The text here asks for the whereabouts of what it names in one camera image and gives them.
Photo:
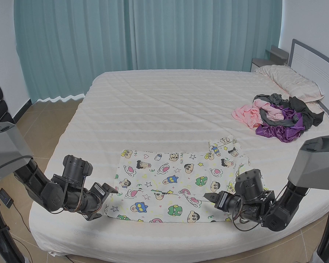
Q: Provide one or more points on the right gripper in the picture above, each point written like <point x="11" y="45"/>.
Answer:
<point x="226" y="200"/>

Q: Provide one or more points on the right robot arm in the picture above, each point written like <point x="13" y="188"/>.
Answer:
<point x="279" y="212"/>

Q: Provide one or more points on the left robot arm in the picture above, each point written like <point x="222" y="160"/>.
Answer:
<point x="52" y="193"/>

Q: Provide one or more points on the white printed pyjama top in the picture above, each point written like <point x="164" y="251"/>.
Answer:
<point x="181" y="179"/>

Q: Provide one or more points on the bed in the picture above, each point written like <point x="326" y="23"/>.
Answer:
<point x="159" y="114"/>

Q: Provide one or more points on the cream pillow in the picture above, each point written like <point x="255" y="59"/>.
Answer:
<point x="293" y="82"/>

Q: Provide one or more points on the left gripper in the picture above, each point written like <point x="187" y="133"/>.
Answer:
<point x="98" y="192"/>

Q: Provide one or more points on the black power adapter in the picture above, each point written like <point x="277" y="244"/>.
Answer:
<point x="5" y="199"/>

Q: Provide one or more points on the grey bedside table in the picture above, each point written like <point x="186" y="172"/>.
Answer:
<point x="274" y="55"/>

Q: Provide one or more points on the pile of clothes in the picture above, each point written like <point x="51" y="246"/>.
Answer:
<point x="277" y="119"/>

